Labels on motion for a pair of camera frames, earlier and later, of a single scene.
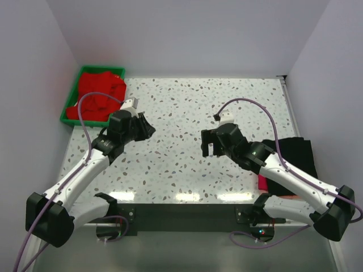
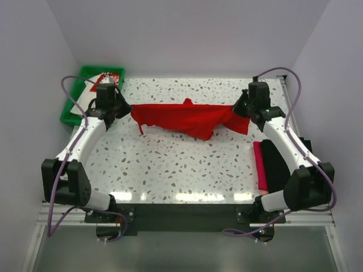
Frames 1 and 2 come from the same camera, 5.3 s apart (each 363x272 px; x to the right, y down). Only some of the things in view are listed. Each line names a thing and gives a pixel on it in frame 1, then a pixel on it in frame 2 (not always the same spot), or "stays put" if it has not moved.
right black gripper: (207, 137) → (236, 109)
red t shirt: (98, 107) → (199, 120)
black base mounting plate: (131, 216) stays put
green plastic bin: (72, 98) stays put
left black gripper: (146, 130) → (127, 109)
